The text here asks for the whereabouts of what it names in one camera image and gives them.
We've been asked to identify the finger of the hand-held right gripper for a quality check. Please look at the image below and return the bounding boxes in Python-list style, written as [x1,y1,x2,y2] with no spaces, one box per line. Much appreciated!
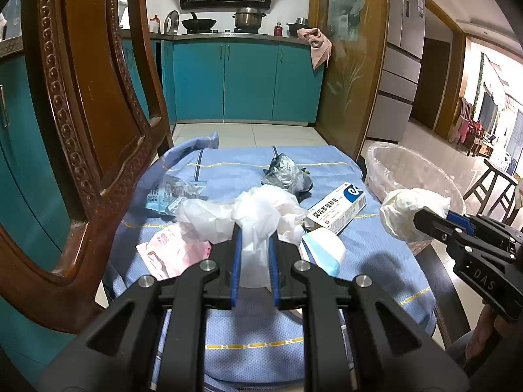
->
[413,207,464,250]
[445,211,480,231]

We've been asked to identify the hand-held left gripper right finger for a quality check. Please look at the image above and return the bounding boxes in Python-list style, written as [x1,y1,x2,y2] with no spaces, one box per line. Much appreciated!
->
[267,235,468,392]

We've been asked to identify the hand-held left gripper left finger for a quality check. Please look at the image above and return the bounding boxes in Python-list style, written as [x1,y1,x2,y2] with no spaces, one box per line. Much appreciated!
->
[39,222,246,392]

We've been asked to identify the white plastic lattice basket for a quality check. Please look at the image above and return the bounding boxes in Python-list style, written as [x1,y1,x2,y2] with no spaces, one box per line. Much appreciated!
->
[363,141,466,256]

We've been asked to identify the white wrapper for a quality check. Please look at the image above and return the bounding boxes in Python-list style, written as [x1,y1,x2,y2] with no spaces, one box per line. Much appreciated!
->
[379,188,451,242]

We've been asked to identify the white plastic bag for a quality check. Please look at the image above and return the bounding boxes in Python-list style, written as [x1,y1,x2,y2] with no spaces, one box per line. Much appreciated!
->
[176,185,308,288]

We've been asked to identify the person's right hand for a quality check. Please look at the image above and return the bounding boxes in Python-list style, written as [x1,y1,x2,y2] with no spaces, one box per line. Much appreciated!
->
[466,304,497,362]

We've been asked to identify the dark wooden stool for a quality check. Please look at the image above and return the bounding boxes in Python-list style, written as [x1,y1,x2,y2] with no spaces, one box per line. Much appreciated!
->
[464,158,519,213]

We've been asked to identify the white packet with blue stripes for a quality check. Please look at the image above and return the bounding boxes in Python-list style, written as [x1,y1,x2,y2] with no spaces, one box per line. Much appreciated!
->
[300,229,346,278]

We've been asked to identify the pale pink printed wrapper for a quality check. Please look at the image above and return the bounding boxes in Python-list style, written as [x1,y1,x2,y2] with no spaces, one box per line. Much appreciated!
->
[136,229,211,280]

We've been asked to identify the clear plastic bin liner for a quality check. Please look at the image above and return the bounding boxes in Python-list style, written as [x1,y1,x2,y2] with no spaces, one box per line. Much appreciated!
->
[365,141,466,213]

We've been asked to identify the blue checked cloth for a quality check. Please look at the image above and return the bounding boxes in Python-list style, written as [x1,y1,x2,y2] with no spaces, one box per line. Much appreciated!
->
[102,133,436,392]

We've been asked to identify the white and blue medicine box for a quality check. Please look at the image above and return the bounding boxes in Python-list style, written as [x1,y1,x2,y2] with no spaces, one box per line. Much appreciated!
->
[306,184,367,235]

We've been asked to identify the pink chairs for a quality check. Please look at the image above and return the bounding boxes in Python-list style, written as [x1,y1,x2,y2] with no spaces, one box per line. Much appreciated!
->
[449,98,487,156]

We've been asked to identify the dark grey plastic bag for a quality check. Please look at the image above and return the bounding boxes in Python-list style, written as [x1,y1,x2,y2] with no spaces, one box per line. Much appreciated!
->
[261,153,314,197]

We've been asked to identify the clear printed plastic wrapper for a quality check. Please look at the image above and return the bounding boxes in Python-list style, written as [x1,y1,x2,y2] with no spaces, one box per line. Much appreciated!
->
[147,173,205,216]

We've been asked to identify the flat screen television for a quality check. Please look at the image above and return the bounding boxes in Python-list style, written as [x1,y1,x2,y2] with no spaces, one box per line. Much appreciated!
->
[478,92,499,135]

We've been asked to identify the brown wooden door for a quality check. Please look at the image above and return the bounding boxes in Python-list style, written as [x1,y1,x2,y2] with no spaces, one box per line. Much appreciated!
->
[411,37,452,129]

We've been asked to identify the silver refrigerator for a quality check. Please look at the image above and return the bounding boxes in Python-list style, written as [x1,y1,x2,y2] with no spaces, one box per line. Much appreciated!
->
[365,0,426,141]

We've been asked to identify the wood framed glass partition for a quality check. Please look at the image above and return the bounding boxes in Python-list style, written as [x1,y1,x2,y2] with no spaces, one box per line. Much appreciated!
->
[308,0,389,160]

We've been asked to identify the pink hanging cloth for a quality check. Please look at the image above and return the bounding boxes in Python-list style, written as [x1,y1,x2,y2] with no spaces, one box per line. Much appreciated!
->
[296,28,332,71]

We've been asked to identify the carved wooden chair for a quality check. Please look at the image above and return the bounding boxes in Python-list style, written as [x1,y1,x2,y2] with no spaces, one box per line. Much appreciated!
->
[0,0,174,333]

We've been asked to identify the black pot with steel bowl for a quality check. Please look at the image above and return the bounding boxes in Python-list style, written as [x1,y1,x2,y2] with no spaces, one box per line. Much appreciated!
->
[286,17,310,37]

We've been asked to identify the black wok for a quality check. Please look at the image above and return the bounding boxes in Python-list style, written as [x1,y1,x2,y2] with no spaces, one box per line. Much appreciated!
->
[181,11,218,31]

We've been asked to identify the steel cooking pot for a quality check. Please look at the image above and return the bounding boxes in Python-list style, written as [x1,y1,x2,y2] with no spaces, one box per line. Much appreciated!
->
[232,7,267,32]

